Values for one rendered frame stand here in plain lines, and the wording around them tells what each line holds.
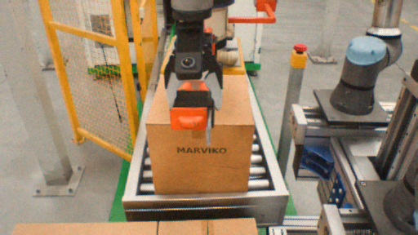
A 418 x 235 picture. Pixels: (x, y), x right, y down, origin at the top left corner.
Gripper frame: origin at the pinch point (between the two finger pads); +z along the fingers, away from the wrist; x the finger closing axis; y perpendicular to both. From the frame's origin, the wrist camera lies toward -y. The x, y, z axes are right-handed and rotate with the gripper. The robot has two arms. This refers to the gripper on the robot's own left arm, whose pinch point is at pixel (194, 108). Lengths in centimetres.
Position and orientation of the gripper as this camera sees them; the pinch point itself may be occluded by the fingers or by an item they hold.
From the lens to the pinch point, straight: 67.1
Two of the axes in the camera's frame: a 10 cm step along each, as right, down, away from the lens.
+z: 0.1, 8.2, 5.7
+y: 0.5, -5.7, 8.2
